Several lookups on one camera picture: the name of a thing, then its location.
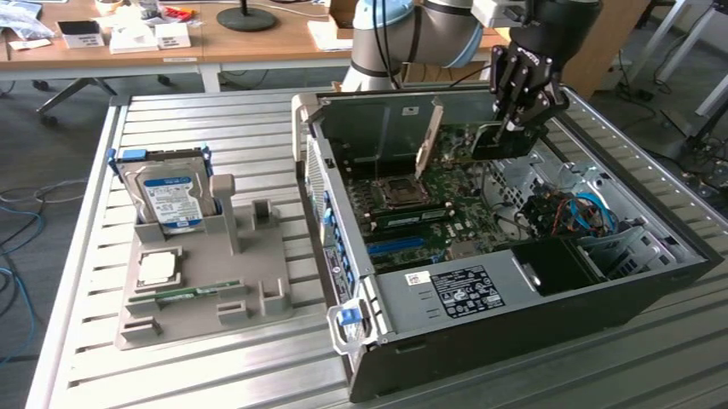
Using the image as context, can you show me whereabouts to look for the gray floor cable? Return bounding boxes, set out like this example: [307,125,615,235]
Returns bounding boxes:
[0,177,90,205]

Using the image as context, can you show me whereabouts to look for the clear plastic bag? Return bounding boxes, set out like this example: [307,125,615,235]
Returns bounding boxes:
[0,11,57,42]

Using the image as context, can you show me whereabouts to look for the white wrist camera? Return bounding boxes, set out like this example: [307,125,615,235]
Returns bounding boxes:
[470,0,524,29]

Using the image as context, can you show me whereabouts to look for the white paper label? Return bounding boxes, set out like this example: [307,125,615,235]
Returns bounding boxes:
[6,37,53,52]

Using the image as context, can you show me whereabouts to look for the white box with black top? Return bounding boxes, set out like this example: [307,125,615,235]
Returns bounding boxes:
[56,20,106,49]

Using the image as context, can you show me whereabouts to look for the brown cardboard box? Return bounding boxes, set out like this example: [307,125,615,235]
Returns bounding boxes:
[328,0,357,30]

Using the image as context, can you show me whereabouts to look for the installed RAM stick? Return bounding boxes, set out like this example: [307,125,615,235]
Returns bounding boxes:
[371,207,450,231]

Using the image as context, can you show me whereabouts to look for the gray power supply unit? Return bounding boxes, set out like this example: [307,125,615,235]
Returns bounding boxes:
[368,251,539,336]

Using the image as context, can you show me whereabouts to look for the blue expansion slot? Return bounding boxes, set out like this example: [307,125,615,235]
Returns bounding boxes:
[364,236,426,257]

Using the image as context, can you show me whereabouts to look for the small white box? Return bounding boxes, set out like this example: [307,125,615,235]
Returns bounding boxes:
[152,21,190,51]

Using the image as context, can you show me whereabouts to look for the red small object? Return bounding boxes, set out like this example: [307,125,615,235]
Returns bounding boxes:
[161,4,198,23]

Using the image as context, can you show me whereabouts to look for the wide white box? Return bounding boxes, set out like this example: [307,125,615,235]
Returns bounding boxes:
[106,23,160,55]

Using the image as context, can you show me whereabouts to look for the black round lamp base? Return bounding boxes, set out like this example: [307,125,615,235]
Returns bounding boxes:
[214,0,280,33]

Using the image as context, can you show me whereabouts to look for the graphics card with metal bracket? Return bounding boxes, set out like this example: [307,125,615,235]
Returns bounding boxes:
[412,95,544,181]

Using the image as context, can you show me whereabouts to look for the silver metal drive cage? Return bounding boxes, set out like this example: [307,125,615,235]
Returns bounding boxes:
[480,127,575,214]

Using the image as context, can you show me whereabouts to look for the blue floor cable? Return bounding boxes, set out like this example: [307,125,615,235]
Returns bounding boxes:
[0,204,45,366]

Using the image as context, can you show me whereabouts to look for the green motherboard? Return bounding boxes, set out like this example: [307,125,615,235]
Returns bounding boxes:
[340,151,516,274]

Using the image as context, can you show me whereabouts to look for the green RAM stick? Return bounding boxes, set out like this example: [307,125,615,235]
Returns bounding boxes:
[125,279,244,306]

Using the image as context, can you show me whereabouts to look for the red and black wires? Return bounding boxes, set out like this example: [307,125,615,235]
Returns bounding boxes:
[551,196,576,236]

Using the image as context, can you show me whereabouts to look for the gray parts rack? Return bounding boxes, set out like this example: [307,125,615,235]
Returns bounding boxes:
[112,173,295,353]

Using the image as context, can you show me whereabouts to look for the black open PC case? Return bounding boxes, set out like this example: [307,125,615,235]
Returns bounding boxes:
[289,83,723,404]

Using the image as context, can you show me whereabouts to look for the blue wire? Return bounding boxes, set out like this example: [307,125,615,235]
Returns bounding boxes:
[570,192,619,236]

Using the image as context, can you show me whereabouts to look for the silver CPU chip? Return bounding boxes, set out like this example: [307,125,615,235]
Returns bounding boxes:
[133,251,178,287]

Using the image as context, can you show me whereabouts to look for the silver perforated disk bay bracket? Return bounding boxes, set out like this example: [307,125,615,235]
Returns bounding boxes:
[574,224,681,280]

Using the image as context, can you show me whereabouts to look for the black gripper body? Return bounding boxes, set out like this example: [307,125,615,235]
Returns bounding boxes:
[507,0,603,66]

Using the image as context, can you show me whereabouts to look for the wooden office desk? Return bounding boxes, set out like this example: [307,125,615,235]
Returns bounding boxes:
[198,0,514,93]
[0,0,205,93]

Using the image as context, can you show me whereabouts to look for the CPU socket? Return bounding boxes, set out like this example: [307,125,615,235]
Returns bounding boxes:
[375,174,426,210]

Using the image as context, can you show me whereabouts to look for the black wire bundle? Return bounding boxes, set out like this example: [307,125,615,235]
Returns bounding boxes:
[516,193,567,239]

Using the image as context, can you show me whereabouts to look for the hard disk with blue label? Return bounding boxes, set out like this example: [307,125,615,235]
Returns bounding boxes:
[104,143,223,236]

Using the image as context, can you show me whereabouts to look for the blue case latch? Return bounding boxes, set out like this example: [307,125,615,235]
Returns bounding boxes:
[333,307,364,328]

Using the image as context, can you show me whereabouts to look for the stack of papers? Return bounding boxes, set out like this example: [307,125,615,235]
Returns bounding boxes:
[305,19,355,52]

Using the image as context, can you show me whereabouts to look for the white desk frame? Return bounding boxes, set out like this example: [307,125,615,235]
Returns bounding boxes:
[622,0,728,117]

